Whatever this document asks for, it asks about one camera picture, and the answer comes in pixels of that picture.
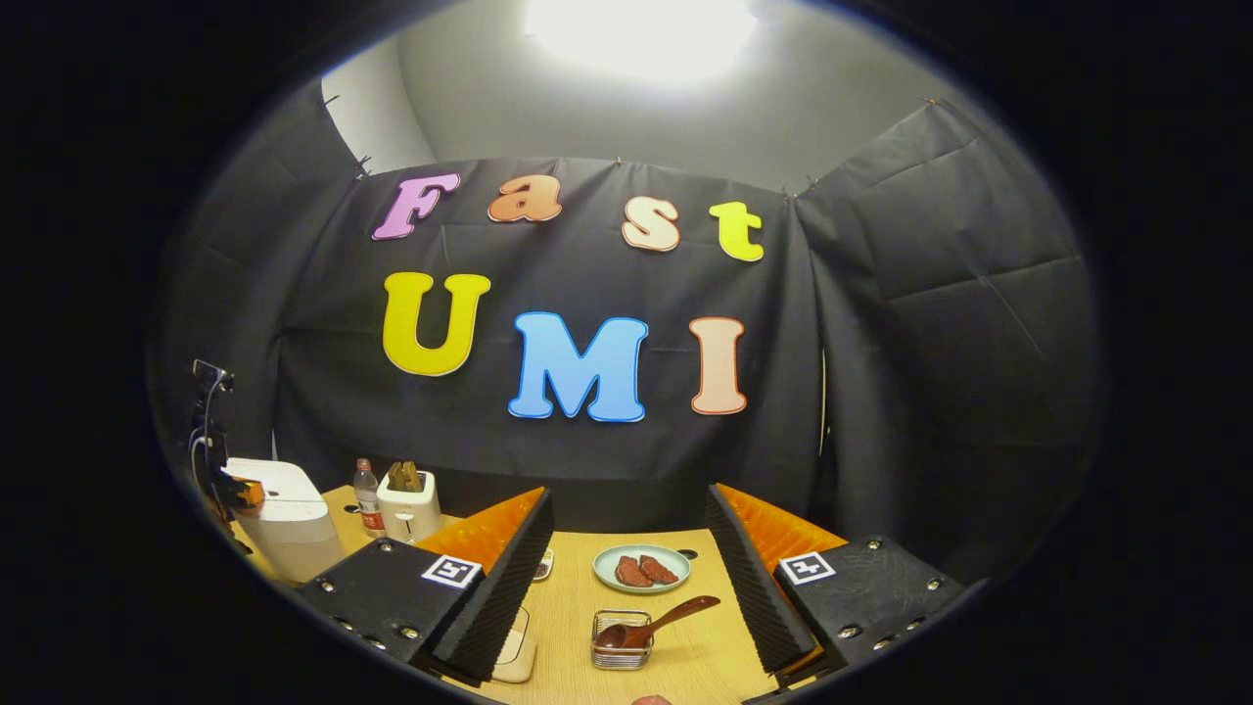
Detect light green plate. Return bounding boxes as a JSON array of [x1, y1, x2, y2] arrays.
[[592, 544, 692, 595]]

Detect wire chopstick holder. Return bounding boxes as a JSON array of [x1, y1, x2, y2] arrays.
[[590, 609, 655, 671]]

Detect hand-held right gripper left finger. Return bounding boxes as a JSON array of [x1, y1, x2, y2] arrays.
[[294, 487, 555, 686]]

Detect brown wooden spoon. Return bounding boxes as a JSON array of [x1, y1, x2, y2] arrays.
[[595, 595, 721, 651]]

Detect white rice cooker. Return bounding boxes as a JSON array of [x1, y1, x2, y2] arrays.
[[223, 457, 346, 586]]

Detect cream rounded board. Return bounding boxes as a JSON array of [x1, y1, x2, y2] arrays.
[[489, 605, 537, 684]]

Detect black backdrop cloth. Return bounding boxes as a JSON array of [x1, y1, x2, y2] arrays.
[[152, 83, 1112, 588]]

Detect white toaster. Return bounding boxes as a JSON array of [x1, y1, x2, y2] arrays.
[[377, 472, 444, 544]]

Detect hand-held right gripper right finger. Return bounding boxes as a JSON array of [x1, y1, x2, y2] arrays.
[[705, 483, 970, 686]]

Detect clear plastic water bottle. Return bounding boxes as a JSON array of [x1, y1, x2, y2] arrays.
[[353, 458, 386, 539]]

